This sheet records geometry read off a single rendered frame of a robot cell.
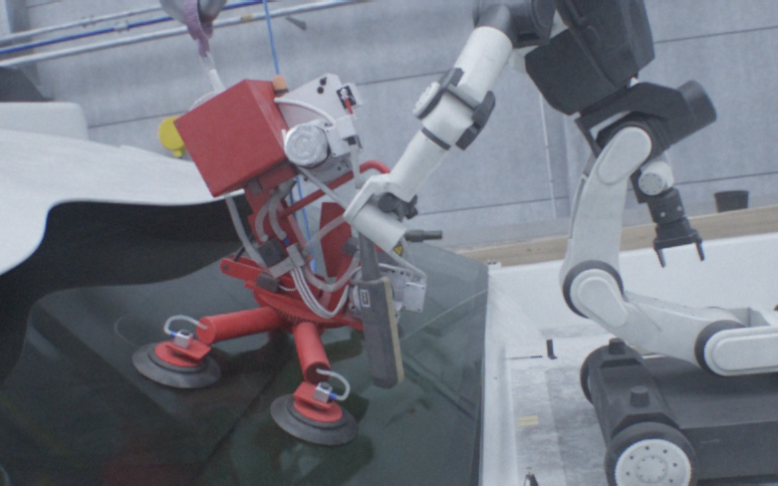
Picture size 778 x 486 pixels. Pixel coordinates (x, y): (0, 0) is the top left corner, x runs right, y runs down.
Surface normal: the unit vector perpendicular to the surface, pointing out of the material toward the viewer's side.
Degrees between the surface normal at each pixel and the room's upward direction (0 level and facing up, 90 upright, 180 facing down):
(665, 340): 90
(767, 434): 90
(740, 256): 90
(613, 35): 100
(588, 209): 115
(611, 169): 90
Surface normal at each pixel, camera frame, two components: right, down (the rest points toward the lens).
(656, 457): -0.15, 0.18
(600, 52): -0.52, 0.38
